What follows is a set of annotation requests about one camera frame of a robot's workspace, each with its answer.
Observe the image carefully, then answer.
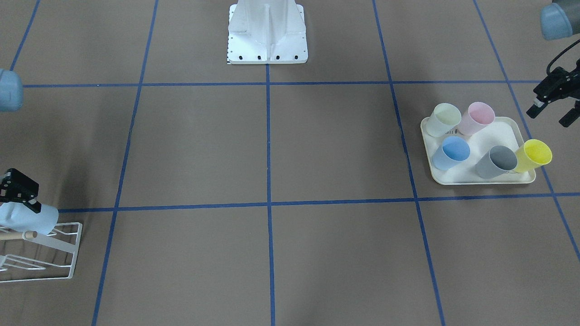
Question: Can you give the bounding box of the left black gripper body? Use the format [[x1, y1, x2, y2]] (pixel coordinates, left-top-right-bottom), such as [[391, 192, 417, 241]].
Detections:
[[533, 64, 580, 104]]

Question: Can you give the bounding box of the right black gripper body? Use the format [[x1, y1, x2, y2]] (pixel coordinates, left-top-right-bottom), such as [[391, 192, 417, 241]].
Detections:
[[0, 168, 39, 203]]

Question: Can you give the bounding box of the light blue plastic cup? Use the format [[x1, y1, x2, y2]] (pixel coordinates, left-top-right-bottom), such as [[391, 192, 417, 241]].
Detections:
[[0, 202, 58, 235]]

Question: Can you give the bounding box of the pink plastic cup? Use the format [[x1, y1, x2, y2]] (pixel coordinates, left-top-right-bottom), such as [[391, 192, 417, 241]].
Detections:
[[456, 102, 496, 136]]

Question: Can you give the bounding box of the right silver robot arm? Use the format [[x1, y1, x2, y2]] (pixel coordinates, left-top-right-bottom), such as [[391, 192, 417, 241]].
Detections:
[[0, 69, 42, 213]]

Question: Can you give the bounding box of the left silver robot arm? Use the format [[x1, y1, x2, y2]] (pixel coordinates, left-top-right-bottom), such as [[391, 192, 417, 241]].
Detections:
[[526, 0, 580, 128]]

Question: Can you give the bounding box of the yellow plastic cup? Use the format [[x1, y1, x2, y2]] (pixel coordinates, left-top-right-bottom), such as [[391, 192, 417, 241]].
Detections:
[[514, 139, 553, 173]]

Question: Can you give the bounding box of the grey plastic cup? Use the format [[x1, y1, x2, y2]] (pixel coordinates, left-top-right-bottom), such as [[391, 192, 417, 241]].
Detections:
[[476, 146, 518, 179]]

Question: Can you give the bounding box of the pale green plastic cup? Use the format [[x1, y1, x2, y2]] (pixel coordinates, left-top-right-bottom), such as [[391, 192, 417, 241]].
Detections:
[[425, 103, 462, 138]]

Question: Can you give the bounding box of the white wire cup rack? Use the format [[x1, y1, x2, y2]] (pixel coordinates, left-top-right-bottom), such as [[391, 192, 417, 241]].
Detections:
[[0, 222, 83, 283]]

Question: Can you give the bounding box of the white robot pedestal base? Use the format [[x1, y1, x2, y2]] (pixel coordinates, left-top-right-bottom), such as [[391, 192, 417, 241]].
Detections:
[[227, 0, 309, 65]]

